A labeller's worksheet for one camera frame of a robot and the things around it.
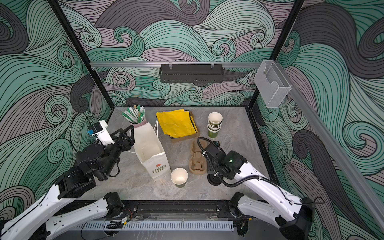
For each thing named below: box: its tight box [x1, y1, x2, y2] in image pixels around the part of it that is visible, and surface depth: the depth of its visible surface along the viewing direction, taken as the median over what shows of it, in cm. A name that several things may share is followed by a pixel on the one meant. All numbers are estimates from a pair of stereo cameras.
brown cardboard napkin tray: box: [160, 108, 201, 143], surface depth 105 cm
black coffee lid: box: [207, 173, 223, 186], surface depth 83 cm
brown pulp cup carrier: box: [189, 139, 207, 175], surface depth 87 cm
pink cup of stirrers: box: [121, 104, 148, 128], surface depth 94 cm
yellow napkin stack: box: [156, 109, 200, 143], surface depth 105 cm
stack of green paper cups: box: [207, 112, 223, 139], surface depth 92 cm
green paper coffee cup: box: [170, 167, 189, 188], surface depth 78 cm
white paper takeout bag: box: [134, 122, 172, 182], surface depth 76 cm
